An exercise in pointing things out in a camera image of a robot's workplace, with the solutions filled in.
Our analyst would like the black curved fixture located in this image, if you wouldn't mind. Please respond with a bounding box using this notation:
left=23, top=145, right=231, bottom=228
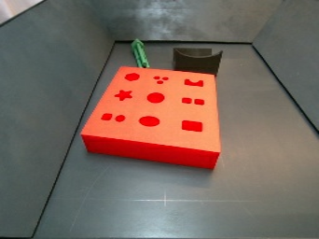
left=173, top=48, right=223, bottom=75

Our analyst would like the red shape-sorter block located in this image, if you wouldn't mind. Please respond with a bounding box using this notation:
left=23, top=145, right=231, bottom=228
left=81, top=66, right=220, bottom=169

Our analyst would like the green three-prong object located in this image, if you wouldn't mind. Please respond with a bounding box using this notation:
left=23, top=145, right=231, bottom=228
left=131, top=39, right=149, bottom=68

